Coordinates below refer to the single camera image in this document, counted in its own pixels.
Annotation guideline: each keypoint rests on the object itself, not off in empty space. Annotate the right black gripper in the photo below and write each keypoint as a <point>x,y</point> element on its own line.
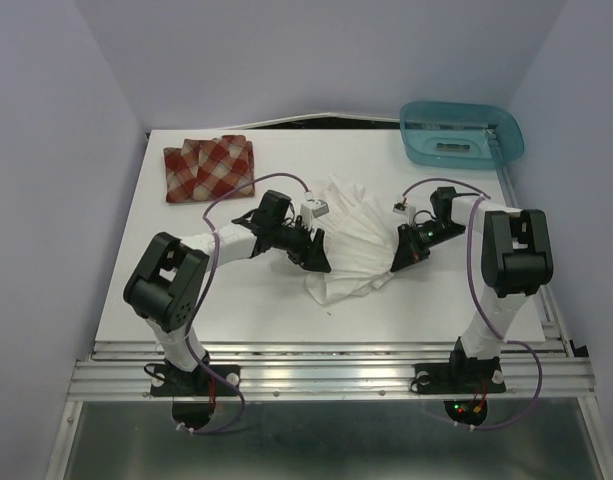
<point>409,250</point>

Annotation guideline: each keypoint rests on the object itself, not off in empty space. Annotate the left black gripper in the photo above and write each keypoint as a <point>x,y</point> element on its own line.
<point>310,254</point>

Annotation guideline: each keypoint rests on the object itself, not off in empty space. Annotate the white cloth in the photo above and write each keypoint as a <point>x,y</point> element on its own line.
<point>360,242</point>

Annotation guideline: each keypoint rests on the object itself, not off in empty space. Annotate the red checked skirt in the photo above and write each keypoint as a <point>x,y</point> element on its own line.
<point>204,170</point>

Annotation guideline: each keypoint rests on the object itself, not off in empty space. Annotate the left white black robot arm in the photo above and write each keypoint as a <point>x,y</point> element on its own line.
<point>165,288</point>

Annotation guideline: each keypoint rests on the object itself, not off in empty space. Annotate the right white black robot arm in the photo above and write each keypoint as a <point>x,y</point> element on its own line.
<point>515,262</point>

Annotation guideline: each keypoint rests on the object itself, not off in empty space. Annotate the teal plastic basket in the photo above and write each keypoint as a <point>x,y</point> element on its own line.
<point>459,135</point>

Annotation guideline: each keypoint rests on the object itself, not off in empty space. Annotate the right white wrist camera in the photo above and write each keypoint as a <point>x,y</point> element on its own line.
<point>403,208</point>

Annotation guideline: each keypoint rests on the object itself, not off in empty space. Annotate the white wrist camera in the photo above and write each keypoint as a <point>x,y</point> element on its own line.
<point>403,208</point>
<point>311,210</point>

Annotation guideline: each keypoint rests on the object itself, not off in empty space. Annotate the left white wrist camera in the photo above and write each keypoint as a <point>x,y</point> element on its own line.
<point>311,210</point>

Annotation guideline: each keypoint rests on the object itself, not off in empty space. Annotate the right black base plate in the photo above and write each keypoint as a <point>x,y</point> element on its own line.
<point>441,379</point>

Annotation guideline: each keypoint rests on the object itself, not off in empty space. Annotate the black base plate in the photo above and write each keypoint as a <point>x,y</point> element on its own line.
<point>441,379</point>
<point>168,381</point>

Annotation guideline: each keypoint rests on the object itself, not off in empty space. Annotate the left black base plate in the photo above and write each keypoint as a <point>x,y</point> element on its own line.
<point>168,381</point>

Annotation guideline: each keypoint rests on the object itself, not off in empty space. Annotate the aluminium frame rail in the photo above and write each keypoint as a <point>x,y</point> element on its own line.
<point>327,371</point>

